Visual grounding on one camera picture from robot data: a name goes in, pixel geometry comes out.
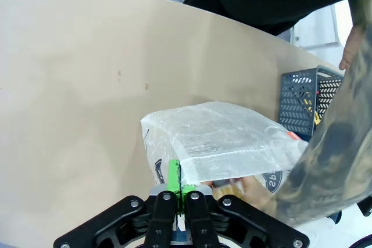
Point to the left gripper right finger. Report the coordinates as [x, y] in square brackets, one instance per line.
[200, 219]

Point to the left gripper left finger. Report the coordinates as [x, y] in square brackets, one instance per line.
[162, 216]

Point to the brown packaged snack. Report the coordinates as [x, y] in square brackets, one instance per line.
[228, 189]

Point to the white plastic shopping bag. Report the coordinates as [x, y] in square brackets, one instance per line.
[218, 137]

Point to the dark grey plastic basket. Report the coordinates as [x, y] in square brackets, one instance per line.
[293, 105]

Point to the person's left forearm camouflage sleeve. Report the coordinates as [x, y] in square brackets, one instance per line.
[334, 149]

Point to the person's right forearm camouflage sleeve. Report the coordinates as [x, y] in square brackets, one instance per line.
[361, 10]

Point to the orange item in bag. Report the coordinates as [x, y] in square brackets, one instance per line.
[293, 136]

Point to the person's left hand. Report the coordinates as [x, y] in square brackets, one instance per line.
[257, 192]

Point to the person's right hand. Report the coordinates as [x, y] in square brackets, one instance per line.
[348, 53]

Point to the yellow black packaged item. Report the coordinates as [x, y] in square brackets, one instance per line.
[316, 117]

